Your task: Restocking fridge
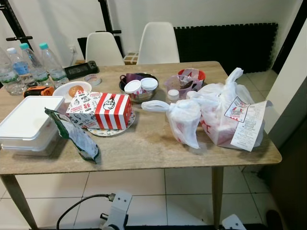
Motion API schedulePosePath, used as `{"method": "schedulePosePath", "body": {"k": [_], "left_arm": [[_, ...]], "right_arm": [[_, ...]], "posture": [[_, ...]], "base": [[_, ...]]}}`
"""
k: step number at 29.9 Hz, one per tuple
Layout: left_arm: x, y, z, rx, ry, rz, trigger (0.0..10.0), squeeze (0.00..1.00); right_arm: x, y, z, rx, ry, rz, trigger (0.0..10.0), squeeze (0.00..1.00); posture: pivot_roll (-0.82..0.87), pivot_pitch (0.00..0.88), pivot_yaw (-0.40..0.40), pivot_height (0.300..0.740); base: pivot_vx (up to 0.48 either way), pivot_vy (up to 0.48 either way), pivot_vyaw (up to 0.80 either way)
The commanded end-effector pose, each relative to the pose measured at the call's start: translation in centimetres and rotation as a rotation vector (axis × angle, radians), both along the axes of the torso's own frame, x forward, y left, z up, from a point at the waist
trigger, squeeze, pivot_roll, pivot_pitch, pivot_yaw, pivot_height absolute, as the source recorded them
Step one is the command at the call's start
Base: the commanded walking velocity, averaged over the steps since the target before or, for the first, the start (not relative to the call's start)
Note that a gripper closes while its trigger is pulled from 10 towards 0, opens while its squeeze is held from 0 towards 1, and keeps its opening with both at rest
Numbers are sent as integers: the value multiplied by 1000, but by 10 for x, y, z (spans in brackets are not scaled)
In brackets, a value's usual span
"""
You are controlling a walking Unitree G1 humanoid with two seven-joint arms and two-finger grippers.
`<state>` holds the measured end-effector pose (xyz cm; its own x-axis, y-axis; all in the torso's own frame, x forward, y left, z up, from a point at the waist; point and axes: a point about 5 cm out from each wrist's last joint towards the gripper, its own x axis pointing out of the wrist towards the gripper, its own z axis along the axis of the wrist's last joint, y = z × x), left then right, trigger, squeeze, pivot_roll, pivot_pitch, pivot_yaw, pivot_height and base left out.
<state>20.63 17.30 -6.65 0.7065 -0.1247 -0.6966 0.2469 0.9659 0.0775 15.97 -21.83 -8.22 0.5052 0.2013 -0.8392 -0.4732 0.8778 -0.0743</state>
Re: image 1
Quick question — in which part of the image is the small white plastic bag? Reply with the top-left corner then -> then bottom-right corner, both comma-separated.
141,98 -> 202,150

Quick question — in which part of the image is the white paper receipt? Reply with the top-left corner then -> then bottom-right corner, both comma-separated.
230,100 -> 268,152

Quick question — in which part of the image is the large white plastic bag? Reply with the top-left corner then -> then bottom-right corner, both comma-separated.
187,68 -> 269,149

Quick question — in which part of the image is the black robot foot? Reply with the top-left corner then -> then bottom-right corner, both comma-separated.
265,209 -> 283,230

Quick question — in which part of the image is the red bowl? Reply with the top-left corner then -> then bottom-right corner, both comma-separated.
177,68 -> 206,83

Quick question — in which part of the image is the clear purple plastic container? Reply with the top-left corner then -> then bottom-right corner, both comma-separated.
165,74 -> 204,100

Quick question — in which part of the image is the small white capped jar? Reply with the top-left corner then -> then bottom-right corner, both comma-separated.
167,89 -> 180,102

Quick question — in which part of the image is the white lidded sauce cup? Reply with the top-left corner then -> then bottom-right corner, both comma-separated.
124,80 -> 142,96
140,77 -> 159,92

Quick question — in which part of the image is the white plastic shell chair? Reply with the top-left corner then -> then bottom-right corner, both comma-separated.
136,22 -> 180,65
85,32 -> 125,67

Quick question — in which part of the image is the metal bowl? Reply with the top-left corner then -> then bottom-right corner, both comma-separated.
119,73 -> 159,104

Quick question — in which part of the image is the light wooden dining table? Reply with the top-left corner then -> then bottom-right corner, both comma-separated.
0,61 -> 283,230

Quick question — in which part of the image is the purple cup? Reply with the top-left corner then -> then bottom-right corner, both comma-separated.
119,73 -> 144,86

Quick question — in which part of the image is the small brown cardboard box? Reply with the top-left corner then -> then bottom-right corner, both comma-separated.
123,52 -> 140,65

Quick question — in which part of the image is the patterned round plate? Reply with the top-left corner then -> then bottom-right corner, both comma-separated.
86,111 -> 136,138

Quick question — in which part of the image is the red white striped food box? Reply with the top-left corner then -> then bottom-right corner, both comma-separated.
66,91 -> 133,131

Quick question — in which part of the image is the small round white tub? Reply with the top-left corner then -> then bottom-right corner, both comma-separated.
83,74 -> 102,86

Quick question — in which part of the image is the black metal stand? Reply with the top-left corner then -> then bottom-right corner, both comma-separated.
97,0 -> 123,35
0,0 -> 33,48

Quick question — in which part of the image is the black electronic device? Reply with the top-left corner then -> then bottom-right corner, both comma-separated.
64,60 -> 100,81

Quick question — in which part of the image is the green snack bag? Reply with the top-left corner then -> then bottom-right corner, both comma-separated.
45,108 -> 100,164

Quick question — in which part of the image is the orange round bun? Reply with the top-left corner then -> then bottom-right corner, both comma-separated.
68,85 -> 85,97

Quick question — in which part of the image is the white bowl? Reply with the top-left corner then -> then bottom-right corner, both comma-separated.
52,81 -> 92,104

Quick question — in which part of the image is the orange and black tool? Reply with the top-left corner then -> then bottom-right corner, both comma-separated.
23,85 -> 54,98

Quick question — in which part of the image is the white plastic food container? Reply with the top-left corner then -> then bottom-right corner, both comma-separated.
0,95 -> 66,156

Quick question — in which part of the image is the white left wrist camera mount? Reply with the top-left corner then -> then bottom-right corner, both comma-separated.
100,191 -> 133,230

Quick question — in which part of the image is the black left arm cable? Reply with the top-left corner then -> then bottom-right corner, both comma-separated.
56,194 -> 116,230

